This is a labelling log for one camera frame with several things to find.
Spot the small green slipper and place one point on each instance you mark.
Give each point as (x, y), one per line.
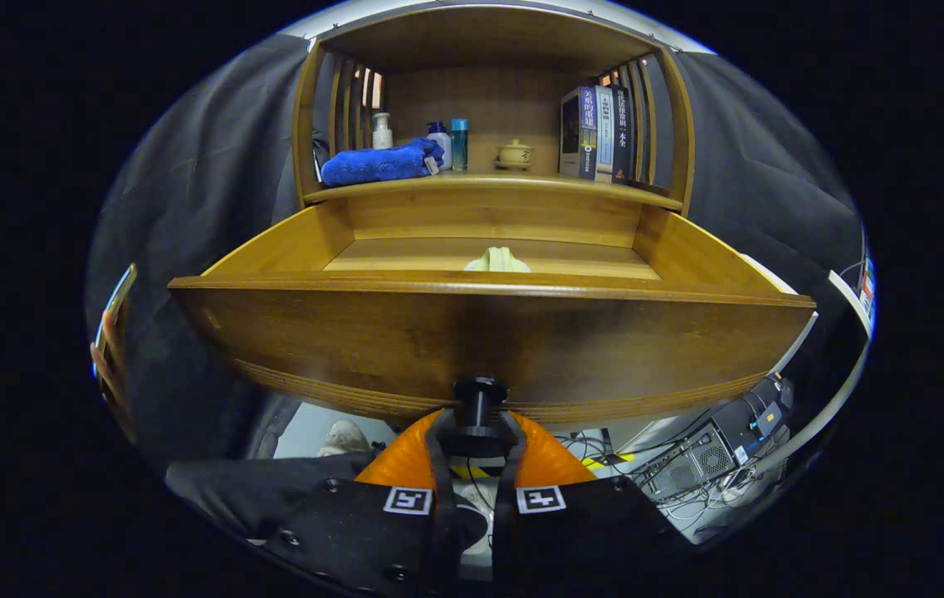
(498, 262)

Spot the wooden cabinet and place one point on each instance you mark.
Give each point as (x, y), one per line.
(472, 100)

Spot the teal bottle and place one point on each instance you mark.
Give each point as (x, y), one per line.
(459, 145)

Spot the smartphone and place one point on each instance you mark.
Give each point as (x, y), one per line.
(119, 295)

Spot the white shoe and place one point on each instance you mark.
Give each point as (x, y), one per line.
(344, 438)
(474, 519)

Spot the wooden drawer with black knob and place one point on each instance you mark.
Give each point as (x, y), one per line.
(480, 340)

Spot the pale spine book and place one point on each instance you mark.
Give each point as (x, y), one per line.
(605, 133)

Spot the white bottle with blue cap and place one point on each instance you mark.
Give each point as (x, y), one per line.
(441, 143)

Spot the open computer tower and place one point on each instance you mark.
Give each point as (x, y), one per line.
(721, 440)

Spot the blue spine book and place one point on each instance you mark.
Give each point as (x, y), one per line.
(579, 133)

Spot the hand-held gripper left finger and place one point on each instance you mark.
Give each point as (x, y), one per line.
(443, 531)

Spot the wooden countertop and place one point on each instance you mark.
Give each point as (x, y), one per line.
(488, 179)

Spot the blue towel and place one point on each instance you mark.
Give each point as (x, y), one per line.
(372, 164)

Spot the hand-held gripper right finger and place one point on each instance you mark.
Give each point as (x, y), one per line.
(503, 540)

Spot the white pump bottle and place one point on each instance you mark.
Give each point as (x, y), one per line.
(383, 134)

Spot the beige lidded teacup with saucer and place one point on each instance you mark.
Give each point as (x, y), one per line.
(515, 154)

